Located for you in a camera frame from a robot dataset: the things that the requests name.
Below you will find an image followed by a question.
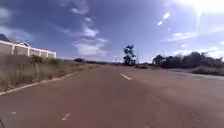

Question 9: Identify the white dashed centre line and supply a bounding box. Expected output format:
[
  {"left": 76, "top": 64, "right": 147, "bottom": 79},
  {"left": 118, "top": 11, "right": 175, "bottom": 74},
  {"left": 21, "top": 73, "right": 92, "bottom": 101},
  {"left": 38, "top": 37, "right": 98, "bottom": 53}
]
[{"left": 61, "top": 73, "right": 132, "bottom": 122}]

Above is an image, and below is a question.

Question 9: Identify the tall dark tree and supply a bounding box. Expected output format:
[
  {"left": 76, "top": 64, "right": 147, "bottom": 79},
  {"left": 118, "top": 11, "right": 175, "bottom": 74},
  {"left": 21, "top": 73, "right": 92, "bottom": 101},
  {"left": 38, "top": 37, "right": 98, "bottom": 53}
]
[{"left": 122, "top": 44, "right": 137, "bottom": 67}]

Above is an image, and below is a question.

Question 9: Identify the reddish brown asphalt road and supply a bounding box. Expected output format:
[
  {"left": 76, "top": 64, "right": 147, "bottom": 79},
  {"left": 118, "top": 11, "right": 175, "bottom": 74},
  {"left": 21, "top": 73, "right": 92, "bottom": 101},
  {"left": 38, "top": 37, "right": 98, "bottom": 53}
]
[{"left": 0, "top": 64, "right": 224, "bottom": 128}]

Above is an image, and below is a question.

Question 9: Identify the row of dark trees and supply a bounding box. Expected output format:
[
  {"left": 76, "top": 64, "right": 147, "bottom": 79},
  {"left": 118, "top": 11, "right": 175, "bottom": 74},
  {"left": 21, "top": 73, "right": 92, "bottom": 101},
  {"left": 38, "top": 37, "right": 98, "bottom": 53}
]
[{"left": 151, "top": 51, "right": 224, "bottom": 70}]

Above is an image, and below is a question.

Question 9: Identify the dry grass verge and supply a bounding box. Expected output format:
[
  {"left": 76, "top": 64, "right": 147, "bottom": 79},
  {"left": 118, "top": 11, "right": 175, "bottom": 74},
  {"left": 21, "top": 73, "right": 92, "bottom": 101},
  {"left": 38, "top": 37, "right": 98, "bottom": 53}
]
[{"left": 0, "top": 54, "right": 101, "bottom": 93}]

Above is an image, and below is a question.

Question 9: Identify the white edge line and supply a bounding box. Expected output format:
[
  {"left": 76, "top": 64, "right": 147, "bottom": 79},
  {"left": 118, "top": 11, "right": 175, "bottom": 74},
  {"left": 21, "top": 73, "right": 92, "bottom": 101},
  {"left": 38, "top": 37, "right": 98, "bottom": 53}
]
[{"left": 0, "top": 68, "right": 91, "bottom": 97}]

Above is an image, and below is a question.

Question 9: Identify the building with pale gable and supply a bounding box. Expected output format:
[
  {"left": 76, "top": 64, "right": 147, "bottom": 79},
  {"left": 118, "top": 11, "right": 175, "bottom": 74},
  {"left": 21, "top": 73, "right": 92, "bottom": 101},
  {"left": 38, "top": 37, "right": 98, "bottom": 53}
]
[{"left": 16, "top": 41, "right": 32, "bottom": 48}]

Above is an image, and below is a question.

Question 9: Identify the long pale boundary wall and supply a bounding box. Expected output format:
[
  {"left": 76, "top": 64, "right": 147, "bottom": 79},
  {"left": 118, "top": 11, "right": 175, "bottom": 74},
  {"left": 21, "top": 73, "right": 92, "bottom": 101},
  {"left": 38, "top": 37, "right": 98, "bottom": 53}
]
[{"left": 0, "top": 39, "right": 57, "bottom": 60}]

